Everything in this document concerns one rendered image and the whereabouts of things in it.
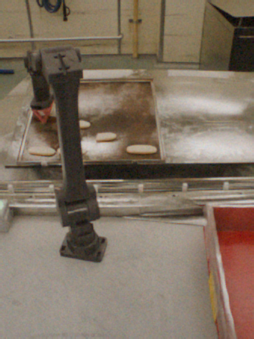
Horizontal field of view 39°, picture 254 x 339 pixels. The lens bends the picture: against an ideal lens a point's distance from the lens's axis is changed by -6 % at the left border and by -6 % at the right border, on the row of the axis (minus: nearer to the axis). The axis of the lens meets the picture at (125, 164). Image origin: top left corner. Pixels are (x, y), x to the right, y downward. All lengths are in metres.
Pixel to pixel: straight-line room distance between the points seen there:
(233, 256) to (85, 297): 0.42
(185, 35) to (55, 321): 4.00
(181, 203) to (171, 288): 0.29
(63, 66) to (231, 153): 0.74
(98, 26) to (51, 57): 3.96
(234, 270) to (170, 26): 3.75
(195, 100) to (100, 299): 0.93
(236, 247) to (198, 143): 0.44
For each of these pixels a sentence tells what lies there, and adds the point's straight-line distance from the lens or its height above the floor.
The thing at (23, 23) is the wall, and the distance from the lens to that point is 4.90.
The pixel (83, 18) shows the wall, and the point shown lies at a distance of 4.77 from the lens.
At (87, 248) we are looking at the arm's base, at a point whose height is 0.86.
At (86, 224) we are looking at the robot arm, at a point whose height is 0.93.
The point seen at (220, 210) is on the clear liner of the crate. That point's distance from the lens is 1.07.
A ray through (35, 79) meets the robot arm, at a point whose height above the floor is 1.14.
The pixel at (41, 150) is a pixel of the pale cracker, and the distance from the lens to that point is 1.31.
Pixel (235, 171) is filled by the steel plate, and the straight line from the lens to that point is 1.38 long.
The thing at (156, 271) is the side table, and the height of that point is 0.82.
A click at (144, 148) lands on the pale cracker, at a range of 1.28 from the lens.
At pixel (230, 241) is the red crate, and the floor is 0.82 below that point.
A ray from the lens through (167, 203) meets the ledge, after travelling 1.13.
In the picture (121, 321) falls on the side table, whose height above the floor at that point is 0.82.
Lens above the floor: 1.60
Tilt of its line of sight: 35 degrees down
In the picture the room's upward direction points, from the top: straight up
